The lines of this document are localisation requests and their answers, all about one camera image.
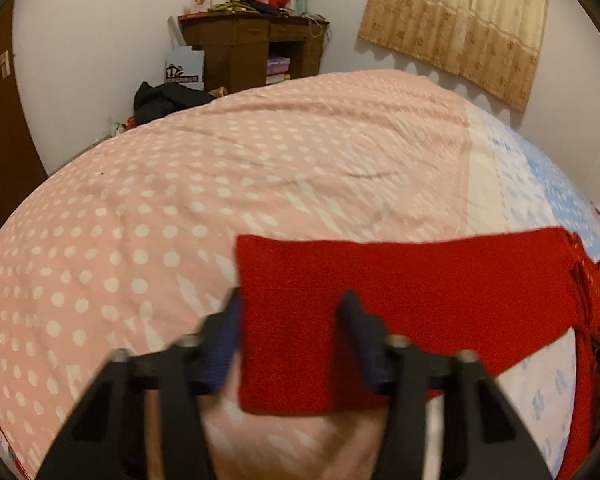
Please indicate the dark wooden desk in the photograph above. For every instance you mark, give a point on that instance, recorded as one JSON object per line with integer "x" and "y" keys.
{"x": 240, "y": 45}

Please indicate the black bag on floor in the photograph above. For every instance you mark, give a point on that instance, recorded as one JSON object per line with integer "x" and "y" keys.
{"x": 160, "y": 100}

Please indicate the beige floral curtain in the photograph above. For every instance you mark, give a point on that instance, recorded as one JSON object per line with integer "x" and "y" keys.
{"x": 455, "y": 15}

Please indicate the purple box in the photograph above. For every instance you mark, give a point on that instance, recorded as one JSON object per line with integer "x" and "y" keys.
{"x": 278, "y": 65}

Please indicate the red knit garment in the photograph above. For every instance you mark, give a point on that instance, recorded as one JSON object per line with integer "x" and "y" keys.
{"x": 405, "y": 285}

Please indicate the pink polka-dot blanket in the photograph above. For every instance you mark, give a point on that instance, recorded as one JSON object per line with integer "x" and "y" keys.
{"x": 205, "y": 185}

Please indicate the white paper bag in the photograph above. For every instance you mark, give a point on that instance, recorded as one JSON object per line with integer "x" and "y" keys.
{"x": 185, "y": 67}

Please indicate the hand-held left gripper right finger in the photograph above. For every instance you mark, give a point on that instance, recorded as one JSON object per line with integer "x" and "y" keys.
{"x": 360, "y": 330}

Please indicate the brown wooden door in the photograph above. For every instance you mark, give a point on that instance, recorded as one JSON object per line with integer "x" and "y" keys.
{"x": 2, "y": 150}

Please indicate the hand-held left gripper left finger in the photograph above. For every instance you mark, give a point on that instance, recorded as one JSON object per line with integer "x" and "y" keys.
{"x": 225, "y": 345}

